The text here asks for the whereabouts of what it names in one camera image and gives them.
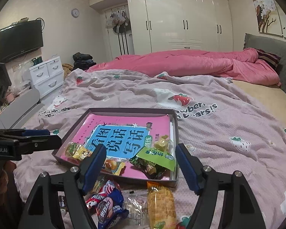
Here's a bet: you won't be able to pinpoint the floral wall painting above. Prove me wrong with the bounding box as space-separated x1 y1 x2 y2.
253 0 286 39

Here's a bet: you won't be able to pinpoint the red lollipop candy packet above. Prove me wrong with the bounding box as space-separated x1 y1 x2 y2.
86 180 120 209

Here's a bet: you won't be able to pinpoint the round wall clock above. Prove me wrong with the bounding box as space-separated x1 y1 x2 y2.
71 8 79 18

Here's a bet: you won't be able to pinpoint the pink quilt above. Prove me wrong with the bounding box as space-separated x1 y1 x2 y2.
87 48 281 86

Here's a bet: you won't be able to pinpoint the dark striped pillow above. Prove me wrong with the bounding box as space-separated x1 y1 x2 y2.
256 49 281 70

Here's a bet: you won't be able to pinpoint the round green cake packet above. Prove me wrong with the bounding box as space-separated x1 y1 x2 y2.
65 142 81 157

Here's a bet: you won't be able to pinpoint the brown plush toy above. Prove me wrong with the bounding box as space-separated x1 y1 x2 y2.
62 64 74 79

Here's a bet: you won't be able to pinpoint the clear empty wrapper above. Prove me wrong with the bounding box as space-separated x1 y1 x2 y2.
124 193 149 227

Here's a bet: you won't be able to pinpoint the white drawer cabinet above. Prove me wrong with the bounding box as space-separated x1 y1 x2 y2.
26 56 64 98

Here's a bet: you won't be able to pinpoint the green pea snack packet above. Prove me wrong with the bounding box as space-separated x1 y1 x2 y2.
129 156 166 180

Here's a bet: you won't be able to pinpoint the wall mounted television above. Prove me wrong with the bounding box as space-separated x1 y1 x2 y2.
0 20 43 63

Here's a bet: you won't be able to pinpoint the hanging bags and clothes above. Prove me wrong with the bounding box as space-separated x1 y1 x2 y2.
105 9 131 55

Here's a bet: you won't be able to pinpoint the long yellow cracker packet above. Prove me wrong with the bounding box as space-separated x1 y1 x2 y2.
147 181 177 228

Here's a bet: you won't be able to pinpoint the dark shallow cardboard tray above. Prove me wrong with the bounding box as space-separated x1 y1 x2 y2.
51 107 180 188

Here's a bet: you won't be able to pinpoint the white wardrobe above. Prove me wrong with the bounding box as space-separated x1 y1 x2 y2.
89 0 233 54

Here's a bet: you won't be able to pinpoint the pink strawberry print blanket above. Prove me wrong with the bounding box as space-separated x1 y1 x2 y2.
25 70 286 228

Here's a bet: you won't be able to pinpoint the clear green pastry packet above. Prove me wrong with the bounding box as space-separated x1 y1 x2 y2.
102 157 127 176

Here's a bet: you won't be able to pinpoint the dark clothes pile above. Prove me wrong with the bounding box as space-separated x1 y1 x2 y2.
73 52 96 71

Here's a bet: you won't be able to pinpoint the grey padded headboard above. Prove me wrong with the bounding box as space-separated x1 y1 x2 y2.
244 34 286 93

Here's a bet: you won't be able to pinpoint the pink children's book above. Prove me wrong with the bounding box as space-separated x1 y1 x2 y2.
60 113 175 181

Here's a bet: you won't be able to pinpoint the blue Oreo cookie packet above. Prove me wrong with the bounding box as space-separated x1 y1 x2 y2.
96 188 129 229

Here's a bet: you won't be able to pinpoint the yellow blue snack packet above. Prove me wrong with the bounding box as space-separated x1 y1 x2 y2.
72 145 93 161

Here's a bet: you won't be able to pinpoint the small yellow candy packet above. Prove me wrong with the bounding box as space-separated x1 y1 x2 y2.
135 134 177 172

